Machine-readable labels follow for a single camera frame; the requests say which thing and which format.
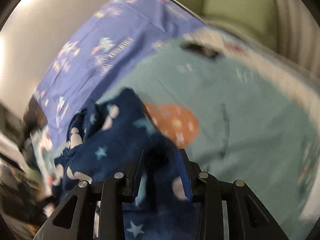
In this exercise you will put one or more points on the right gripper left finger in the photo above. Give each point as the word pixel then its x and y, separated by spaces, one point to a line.
pixel 74 217

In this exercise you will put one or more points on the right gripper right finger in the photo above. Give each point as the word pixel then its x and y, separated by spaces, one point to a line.
pixel 227 210

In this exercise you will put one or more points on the navy fleece garment white dots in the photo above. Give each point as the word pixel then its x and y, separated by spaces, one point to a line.
pixel 103 139

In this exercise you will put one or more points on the teal bed sheet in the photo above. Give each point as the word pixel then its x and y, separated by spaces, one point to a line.
pixel 243 115

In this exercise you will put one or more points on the black patterned sock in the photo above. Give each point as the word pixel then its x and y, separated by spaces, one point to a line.
pixel 200 50

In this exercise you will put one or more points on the purple printed duvet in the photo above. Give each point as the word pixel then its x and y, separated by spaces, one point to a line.
pixel 105 48

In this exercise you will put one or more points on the green pillow near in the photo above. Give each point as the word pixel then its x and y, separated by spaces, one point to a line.
pixel 256 19

